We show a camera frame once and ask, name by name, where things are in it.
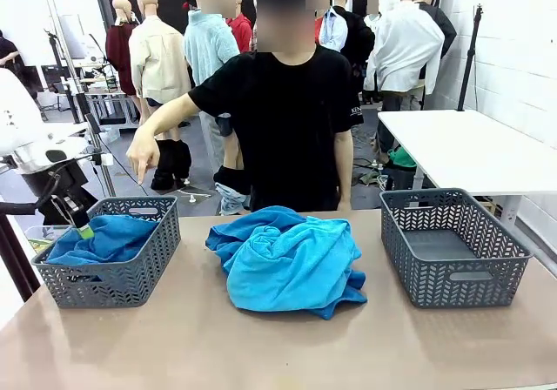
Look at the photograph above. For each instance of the person in black clothes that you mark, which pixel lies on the person in black clothes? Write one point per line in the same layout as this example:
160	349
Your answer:
6	52

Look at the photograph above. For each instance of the black top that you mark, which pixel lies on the black top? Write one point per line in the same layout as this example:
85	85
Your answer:
444	26

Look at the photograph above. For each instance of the blue jeans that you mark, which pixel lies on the blue jeans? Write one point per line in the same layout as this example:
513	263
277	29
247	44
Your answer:
230	200

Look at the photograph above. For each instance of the white table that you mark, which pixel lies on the white table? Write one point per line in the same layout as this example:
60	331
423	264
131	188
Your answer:
457	146

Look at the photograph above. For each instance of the person in black t-shirt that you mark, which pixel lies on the person in black t-shirt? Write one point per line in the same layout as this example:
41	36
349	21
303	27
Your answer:
283	124

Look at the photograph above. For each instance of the black monitor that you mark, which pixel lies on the black monitor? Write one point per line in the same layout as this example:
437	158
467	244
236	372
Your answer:
54	76

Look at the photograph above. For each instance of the person's right forearm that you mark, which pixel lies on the person's right forearm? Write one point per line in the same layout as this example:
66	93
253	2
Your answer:
161	120

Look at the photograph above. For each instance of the black trousers over jeans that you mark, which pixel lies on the black trousers over jeans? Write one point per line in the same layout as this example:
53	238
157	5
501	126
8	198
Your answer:
232	180

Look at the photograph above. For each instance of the black bin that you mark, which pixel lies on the black bin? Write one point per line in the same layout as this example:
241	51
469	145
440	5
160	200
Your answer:
402	179

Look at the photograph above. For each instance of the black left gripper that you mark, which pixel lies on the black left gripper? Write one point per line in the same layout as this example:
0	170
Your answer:
54	181

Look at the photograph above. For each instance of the white shirt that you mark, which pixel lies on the white shirt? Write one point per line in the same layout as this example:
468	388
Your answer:
404	46

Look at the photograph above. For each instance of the beige mannequin in cream jacket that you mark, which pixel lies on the beige mannequin in cream jacket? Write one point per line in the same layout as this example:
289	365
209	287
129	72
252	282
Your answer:
147	0

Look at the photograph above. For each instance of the black jacket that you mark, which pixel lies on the black jacket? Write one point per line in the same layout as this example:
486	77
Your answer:
361	42

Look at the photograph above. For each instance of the person's left forearm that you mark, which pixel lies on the person's left forearm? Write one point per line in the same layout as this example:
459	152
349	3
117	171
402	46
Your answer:
344	176

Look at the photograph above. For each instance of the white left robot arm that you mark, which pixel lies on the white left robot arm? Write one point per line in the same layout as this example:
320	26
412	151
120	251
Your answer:
17	116

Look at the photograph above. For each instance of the black trousers at mannequin feet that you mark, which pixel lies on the black trousers at mannequin feet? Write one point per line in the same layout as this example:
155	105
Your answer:
172	163

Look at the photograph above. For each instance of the mannequin base plate with knob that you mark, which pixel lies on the mannequin base plate with knob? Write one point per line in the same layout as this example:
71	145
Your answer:
198	192

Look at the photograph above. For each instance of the chrome light stand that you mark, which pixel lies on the chrome light stand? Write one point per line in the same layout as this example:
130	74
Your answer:
107	176

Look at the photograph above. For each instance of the thick black folded tripod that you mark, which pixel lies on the thick black folded tripod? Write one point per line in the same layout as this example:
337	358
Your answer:
15	255

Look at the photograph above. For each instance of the dark blue terry garment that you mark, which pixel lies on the dark blue terry garment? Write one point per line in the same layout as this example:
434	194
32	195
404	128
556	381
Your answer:
117	237

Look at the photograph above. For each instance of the dark red top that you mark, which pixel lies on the dark red top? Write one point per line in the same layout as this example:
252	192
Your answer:
119	50

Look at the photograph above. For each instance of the red shirt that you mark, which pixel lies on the red shirt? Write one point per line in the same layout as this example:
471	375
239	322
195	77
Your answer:
241	31

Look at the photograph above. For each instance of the pale blue fleece pullover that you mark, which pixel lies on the pale blue fleece pullover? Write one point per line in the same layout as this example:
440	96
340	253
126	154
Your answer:
209	46

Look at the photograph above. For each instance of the dark shorts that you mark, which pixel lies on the dark shorts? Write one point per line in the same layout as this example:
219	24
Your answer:
154	102

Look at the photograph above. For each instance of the person's right hand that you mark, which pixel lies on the person's right hand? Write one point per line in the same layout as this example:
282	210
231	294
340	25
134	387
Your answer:
143	150

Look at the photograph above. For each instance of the cream jacket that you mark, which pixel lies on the cream jacket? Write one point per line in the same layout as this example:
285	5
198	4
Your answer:
156	59

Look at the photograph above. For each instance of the green bag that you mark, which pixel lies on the green bag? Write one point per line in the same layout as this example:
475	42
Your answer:
402	159

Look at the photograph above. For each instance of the dark blue polo shirt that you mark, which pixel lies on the dark blue polo shirt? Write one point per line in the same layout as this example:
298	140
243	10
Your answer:
217	240

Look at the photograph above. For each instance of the beige mannequin in red top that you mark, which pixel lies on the beige mannequin in red top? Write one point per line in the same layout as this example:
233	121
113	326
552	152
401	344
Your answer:
121	7

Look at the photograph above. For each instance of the gray trousers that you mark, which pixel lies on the gray trousers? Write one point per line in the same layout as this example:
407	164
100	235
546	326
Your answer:
391	111

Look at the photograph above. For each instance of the beige mannequin wearing jeans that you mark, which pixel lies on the beige mannequin wearing jeans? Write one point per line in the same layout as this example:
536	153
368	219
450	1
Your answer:
232	152

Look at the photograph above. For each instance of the pale blue open shirt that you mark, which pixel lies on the pale blue open shirt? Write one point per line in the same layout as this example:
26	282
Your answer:
335	31

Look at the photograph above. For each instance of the gray plastic lattice basket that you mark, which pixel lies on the gray plastic lattice basket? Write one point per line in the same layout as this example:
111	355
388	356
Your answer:
117	281
457	285

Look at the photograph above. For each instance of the person's left hand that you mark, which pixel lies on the person's left hand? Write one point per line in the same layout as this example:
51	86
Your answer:
344	202

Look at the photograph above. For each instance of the slim black light stand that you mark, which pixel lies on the slim black light stand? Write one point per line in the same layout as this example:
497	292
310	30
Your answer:
470	59

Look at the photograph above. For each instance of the clear plastic storage box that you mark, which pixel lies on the clear plastic storage box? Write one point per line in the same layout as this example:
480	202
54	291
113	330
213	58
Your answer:
39	235

